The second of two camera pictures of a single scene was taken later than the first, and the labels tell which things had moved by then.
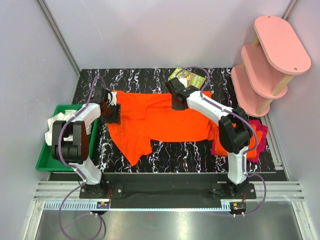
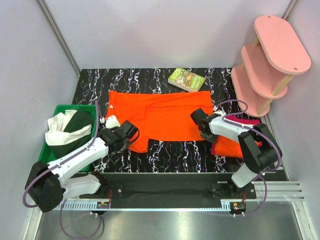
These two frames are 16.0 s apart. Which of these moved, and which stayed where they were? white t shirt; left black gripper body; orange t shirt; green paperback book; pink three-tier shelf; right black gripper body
Moved: right black gripper body; left black gripper body
Stayed: pink three-tier shelf; green paperback book; orange t shirt; white t shirt
